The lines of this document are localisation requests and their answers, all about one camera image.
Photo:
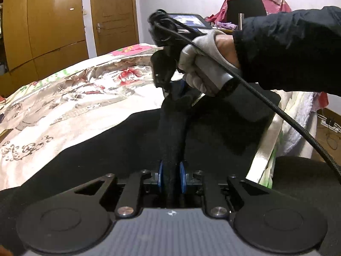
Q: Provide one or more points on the black sleeved right forearm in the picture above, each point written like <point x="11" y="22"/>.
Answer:
<point x="295" y="51"/>

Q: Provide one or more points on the silver metal cylinder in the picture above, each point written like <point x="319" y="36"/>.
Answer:
<point x="240" y="21"/>

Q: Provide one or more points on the brown wooden wardrobe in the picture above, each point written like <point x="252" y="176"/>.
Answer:
<point x="41" y="37"/>

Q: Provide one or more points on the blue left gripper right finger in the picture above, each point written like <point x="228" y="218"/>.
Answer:
<point x="183" y="177"/>

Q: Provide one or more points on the black chair back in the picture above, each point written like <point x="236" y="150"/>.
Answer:
<point x="250" y="8"/>

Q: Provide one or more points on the floral bedspread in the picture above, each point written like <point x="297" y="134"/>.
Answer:
<point x="41" y="119"/>

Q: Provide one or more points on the pink red cloth pile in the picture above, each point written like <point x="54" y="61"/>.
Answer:
<point x="271" y="7"/>

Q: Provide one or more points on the black monitor screen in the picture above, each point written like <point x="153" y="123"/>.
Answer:
<point x="191" y="20"/>

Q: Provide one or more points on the black pants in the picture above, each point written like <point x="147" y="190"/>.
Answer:
<point x="101" y="197"/>

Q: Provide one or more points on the brown wooden door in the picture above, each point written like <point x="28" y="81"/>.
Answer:
<point x="114" y="24"/>

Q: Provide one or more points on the grey gloved right hand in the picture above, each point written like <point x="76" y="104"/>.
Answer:
<point x="202" y="72"/>

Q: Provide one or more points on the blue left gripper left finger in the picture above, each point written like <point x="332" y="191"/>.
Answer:
<point x="160" y="176"/>

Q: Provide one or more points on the white power strip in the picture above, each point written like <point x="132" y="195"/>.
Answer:
<point x="332" y="126"/>

